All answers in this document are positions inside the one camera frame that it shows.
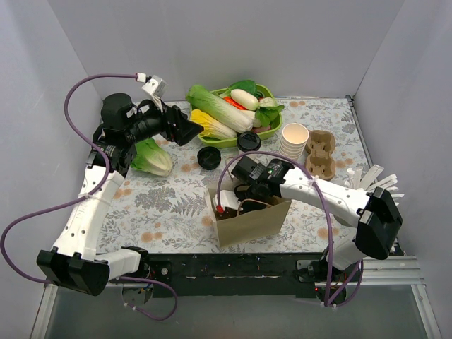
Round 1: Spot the brown paper takeout bag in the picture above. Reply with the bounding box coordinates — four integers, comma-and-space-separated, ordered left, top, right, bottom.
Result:
204, 183, 292, 248

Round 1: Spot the black plastic cup lid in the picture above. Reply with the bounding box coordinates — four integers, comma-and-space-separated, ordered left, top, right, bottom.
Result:
237, 131, 261, 153

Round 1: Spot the stack of white paper cups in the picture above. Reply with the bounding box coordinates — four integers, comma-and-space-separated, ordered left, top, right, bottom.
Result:
279, 123, 309, 160

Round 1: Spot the brown pulp cup carrier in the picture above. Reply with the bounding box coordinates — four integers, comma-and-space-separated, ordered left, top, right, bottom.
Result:
305, 130, 336, 181

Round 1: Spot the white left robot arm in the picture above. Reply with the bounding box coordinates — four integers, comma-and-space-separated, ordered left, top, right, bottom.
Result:
37, 93, 203, 296

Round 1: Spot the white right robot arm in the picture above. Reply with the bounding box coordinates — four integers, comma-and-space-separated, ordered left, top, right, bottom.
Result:
232, 156, 403, 281

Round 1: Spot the floral table mat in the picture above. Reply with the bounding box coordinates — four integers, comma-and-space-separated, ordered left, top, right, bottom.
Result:
97, 97, 371, 254

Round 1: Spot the small green lettuce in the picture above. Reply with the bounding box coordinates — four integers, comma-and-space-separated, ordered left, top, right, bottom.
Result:
131, 138, 173, 177

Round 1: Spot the green napa cabbage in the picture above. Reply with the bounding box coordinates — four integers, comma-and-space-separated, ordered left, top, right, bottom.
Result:
186, 84, 253, 133

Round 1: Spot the green plastic tray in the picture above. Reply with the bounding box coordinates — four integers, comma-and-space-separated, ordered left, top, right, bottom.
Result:
198, 83, 283, 149

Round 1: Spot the orange carrot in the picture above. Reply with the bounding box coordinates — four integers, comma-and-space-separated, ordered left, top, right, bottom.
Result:
223, 97, 246, 110

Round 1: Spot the white radish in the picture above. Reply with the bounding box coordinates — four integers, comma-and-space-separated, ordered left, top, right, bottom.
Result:
230, 89, 259, 111

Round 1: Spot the green bok choy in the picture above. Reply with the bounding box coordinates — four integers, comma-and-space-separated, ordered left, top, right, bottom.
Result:
227, 80, 284, 128

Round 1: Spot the black base bar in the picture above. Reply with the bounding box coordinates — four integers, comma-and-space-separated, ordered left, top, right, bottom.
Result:
137, 252, 328, 298

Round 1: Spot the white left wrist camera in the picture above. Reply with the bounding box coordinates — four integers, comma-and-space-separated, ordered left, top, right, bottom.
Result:
141, 75, 167, 112

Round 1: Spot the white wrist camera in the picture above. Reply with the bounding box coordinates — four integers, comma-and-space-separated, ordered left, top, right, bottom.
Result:
141, 75, 167, 112
212, 190, 240, 215

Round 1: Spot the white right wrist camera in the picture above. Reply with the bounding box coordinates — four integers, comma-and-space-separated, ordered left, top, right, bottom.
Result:
212, 190, 240, 215

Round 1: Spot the aluminium frame rail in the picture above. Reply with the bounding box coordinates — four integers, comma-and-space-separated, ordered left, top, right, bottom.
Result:
296, 256, 442, 339

